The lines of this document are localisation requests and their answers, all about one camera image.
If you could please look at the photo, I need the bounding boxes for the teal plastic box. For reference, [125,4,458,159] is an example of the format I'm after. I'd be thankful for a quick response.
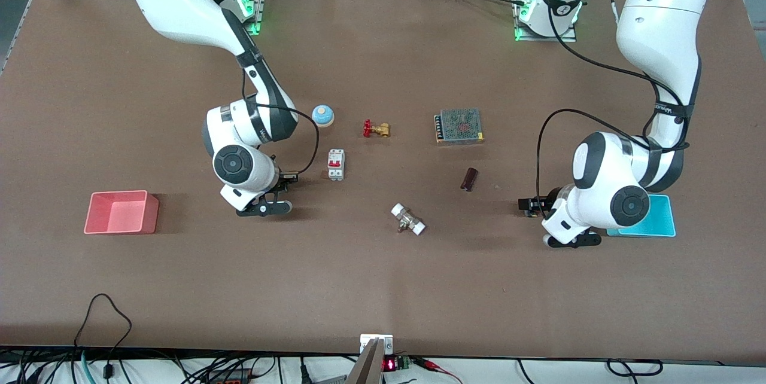
[606,194,677,238]

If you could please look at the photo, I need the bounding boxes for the metal mesh power supply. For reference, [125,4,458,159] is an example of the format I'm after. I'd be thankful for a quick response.
[434,108,484,146]

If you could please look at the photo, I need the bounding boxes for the metal fitting white end caps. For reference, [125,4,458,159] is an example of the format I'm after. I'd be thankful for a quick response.
[391,203,427,236]

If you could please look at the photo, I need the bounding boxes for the pink plastic box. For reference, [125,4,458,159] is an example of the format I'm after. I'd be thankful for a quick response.
[84,190,160,235]

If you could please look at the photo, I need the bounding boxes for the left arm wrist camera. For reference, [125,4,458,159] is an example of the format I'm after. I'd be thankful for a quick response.
[543,231,601,249]

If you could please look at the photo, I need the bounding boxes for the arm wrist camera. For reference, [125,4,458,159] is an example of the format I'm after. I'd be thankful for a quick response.
[236,199,294,218]
[543,231,601,249]

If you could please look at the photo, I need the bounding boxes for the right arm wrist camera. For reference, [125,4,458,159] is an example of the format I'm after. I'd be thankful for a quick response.
[236,199,294,218]

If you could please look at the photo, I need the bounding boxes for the white circuit breaker red switch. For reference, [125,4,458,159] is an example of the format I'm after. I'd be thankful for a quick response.
[327,149,346,181]

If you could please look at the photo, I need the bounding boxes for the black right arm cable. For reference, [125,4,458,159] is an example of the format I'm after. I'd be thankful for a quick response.
[241,67,320,176]

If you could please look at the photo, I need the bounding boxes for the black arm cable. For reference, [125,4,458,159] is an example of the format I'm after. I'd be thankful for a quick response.
[536,0,692,217]
[241,67,320,176]

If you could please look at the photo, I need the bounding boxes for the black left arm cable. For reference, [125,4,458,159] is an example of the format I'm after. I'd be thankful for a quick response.
[536,0,692,217]

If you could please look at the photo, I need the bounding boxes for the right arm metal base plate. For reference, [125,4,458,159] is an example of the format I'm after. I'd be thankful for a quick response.
[236,0,267,36]

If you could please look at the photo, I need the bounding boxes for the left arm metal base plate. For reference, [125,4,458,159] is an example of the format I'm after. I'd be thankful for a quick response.
[513,0,578,43]

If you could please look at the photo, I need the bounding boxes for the black looped table cable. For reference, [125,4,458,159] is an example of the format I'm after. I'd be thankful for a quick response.
[73,293,133,380]

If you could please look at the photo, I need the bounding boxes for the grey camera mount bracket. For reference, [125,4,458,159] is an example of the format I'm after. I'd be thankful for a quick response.
[346,334,396,384]

